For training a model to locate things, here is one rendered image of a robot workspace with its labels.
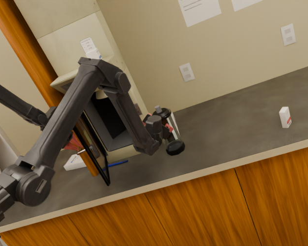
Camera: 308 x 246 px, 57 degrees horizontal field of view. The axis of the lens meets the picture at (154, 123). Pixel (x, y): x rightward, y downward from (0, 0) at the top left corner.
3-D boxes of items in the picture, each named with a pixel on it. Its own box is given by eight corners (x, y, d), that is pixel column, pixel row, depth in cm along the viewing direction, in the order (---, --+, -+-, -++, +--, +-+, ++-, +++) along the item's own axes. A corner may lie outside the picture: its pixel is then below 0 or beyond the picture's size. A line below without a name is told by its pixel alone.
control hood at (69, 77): (67, 94, 148) (57, 76, 144) (123, 72, 140) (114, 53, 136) (59, 103, 138) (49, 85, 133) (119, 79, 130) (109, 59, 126)
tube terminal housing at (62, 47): (116, 141, 189) (55, 30, 158) (161, 126, 181) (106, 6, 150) (108, 163, 167) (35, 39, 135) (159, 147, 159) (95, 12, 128)
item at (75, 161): (74, 159, 190) (71, 154, 189) (94, 154, 185) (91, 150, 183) (66, 171, 180) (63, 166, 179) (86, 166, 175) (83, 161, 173)
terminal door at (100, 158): (106, 157, 163) (71, 97, 147) (110, 187, 136) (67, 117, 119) (105, 158, 163) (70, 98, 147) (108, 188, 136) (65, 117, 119)
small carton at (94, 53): (93, 63, 136) (87, 51, 133) (102, 59, 135) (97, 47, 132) (91, 66, 131) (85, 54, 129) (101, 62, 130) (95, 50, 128)
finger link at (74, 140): (76, 151, 140) (59, 141, 136) (85, 140, 139) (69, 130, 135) (76, 157, 134) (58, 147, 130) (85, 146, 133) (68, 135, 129)
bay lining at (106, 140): (115, 131, 185) (89, 82, 170) (151, 118, 179) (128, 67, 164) (107, 152, 163) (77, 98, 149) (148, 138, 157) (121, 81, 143)
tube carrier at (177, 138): (167, 144, 156) (152, 111, 148) (186, 140, 152) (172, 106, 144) (164, 156, 147) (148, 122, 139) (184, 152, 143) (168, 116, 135)
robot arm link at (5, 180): (-15, 185, 65) (-2, 193, 62) (21, 156, 71) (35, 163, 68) (3, 210, 70) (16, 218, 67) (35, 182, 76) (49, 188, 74)
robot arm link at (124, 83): (88, 75, 87) (115, 80, 82) (98, 64, 90) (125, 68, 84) (134, 153, 118) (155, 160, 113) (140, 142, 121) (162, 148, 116)
